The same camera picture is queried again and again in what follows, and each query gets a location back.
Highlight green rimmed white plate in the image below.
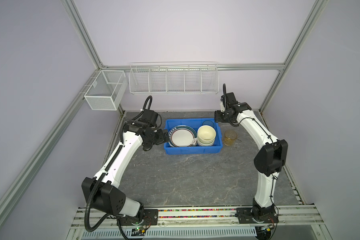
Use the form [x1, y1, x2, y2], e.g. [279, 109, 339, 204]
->
[169, 125, 197, 147]

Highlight amber glass cup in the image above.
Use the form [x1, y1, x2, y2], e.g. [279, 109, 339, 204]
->
[223, 130, 238, 146]

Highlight bowls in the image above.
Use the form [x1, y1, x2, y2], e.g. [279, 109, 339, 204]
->
[197, 125, 216, 141]

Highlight light green bowl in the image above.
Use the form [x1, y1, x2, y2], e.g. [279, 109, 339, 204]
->
[197, 138, 215, 144]

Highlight cream white bowl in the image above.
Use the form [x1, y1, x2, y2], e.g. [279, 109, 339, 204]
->
[198, 143, 214, 147]

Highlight green glass cup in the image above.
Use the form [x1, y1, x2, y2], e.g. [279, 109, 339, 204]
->
[202, 120, 215, 128]

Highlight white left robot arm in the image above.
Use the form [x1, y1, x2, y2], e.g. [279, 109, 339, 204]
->
[82, 128, 169, 232]

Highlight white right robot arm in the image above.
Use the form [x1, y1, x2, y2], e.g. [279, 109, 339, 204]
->
[215, 103, 288, 223]

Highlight small white mesh basket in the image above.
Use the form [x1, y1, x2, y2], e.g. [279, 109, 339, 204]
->
[84, 70, 128, 111]

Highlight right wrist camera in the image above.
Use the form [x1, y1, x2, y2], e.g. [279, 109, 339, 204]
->
[221, 93, 238, 109]

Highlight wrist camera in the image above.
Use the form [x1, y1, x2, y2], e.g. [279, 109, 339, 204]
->
[140, 109, 159, 126]
[221, 93, 238, 109]

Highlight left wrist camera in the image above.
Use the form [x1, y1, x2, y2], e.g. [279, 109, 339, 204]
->
[140, 109, 159, 126]

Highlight long white wire basket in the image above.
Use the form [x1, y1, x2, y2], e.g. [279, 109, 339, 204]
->
[129, 62, 220, 95]

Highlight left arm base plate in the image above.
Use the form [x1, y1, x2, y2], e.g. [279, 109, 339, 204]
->
[119, 209, 159, 226]

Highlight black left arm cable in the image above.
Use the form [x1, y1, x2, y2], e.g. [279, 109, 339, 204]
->
[83, 173, 112, 233]

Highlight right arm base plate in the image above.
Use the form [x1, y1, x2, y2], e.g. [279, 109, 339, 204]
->
[235, 206, 279, 224]

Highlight aluminium mounting rail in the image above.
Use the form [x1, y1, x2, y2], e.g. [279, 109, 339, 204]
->
[67, 205, 332, 240]

